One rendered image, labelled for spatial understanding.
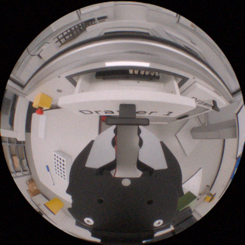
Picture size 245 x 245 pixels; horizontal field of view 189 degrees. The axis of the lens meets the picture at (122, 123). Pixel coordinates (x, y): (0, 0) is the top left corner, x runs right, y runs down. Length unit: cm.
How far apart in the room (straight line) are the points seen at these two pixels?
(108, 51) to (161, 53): 8
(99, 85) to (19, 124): 73
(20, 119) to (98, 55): 76
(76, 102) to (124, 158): 100
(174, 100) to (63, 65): 22
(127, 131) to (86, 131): 78
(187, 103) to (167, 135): 103
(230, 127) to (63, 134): 123
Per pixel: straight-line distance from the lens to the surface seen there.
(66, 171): 39
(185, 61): 17
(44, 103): 35
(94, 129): 31
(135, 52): 15
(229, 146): 310
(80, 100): 15
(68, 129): 37
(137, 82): 24
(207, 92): 27
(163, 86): 28
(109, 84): 26
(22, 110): 83
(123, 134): 105
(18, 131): 82
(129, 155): 108
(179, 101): 16
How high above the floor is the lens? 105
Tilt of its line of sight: 83 degrees down
